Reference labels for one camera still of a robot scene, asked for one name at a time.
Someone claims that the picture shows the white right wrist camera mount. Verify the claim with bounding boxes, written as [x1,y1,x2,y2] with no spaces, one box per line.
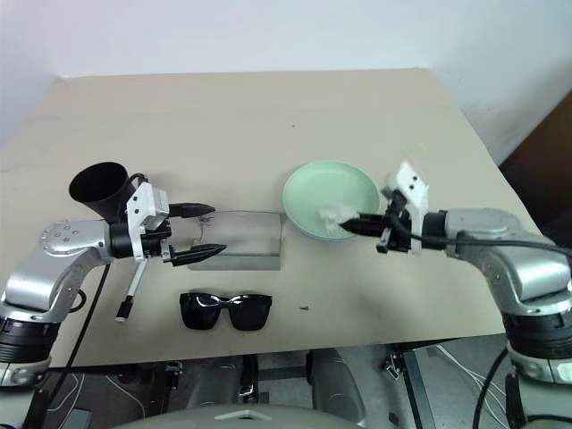
[383,159,432,259]

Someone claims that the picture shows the black plastic cup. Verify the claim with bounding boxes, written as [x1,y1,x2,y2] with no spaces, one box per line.
[68,161,140,223]

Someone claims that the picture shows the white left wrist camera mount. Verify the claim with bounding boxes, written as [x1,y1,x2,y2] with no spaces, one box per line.
[125,180,171,262]

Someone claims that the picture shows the green bowl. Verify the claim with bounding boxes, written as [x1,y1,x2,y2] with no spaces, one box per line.
[282,158,385,240]

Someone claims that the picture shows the white cables on floor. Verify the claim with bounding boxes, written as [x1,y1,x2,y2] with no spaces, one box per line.
[427,342,509,424]

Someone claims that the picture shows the white tissue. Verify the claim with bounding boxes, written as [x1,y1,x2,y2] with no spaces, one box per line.
[314,202,359,232]

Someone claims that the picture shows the black sunglasses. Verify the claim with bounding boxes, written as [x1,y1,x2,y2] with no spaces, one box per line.
[179,290,274,332]

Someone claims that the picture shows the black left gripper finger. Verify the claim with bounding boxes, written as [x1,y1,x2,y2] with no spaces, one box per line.
[169,243,229,269]
[168,202,216,219]

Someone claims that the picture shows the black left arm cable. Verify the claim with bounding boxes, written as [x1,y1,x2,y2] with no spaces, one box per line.
[44,262,112,429]

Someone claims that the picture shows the grey robot torso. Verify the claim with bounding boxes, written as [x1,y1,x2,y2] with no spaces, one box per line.
[110,403,373,429]

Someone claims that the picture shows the grey-blue box under table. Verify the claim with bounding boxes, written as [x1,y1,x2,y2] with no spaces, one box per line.
[65,409,94,429]

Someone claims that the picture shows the black-capped white marker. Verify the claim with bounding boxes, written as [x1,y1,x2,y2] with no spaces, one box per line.
[114,260,149,324]

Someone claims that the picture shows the grey open glasses case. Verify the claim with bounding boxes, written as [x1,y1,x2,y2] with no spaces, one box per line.
[187,210,286,273]

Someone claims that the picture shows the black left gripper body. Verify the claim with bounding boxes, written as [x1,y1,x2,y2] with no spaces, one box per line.
[142,216,176,265]

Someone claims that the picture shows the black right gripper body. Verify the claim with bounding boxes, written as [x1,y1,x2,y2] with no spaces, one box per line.
[376,189,420,256]

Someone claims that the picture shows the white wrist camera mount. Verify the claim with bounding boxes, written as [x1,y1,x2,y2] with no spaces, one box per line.
[383,159,432,259]
[125,180,171,262]

